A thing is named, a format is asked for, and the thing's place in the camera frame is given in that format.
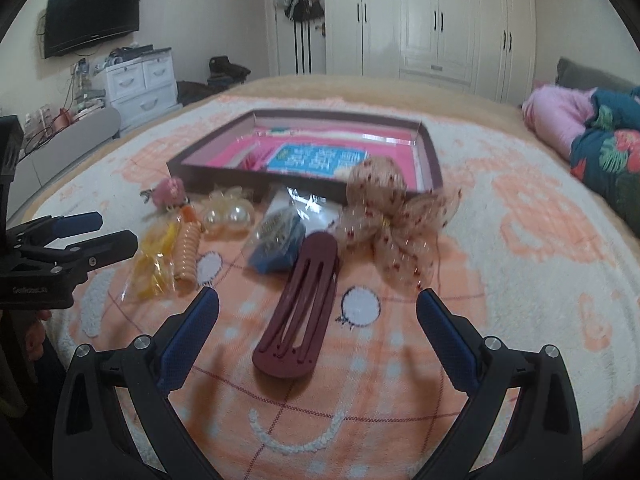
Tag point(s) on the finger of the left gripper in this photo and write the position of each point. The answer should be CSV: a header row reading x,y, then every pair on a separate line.
x,y
76,260
75,224

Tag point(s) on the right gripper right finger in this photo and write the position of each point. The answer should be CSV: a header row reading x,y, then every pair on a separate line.
x,y
543,439

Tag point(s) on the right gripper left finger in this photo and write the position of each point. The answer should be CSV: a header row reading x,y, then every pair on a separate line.
x,y
91,438

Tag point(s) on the yellow items plastic bag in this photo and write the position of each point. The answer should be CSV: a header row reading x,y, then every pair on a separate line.
x,y
152,272

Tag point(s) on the pink fluffy pompom hair clip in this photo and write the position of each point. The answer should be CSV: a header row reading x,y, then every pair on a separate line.
x,y
169,193

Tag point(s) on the pearl ball hair clip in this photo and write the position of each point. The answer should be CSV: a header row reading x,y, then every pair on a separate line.
x,y
227,210

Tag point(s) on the blue box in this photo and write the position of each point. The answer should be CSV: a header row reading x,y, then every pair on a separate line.
x,y
274,244

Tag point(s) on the maroon large hair clip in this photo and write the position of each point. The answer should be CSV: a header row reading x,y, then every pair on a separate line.
x,y
291,344

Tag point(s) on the beige dotted mesh bow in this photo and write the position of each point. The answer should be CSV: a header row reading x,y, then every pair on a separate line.
x,y
400,229

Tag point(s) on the white earring card bag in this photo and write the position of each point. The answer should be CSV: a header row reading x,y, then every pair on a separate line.
x,y
316,212

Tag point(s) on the left hand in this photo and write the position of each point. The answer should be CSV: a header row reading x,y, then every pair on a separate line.
x,y
36,335

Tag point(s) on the grey bench seat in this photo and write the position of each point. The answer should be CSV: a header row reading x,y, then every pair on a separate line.
x,y
69,146

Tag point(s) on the white plastic drawer cabinet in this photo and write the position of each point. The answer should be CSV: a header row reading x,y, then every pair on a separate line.
x,y
141,89

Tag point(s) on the dark clothes pile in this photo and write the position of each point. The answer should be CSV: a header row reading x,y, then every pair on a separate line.
x,y
223,75

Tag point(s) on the orange white plush blanket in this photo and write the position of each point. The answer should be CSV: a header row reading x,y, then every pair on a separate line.
x,y
532,257

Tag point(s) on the white door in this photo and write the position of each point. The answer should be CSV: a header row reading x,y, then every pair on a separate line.
x,y
294,48

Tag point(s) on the pink quilted jacket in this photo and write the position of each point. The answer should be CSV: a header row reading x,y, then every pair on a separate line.
x,y
557,115

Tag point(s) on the beige bed sheet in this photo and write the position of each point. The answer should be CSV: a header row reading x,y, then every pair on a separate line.
x,y
396,96

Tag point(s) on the grey pillow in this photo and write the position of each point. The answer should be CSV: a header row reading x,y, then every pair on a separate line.
x,y
572,75

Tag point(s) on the white wardrobe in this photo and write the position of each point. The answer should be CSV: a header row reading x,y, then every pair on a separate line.
x,y
482,47

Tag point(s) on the black wall television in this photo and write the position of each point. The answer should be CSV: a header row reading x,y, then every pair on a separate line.
x,y
73,24

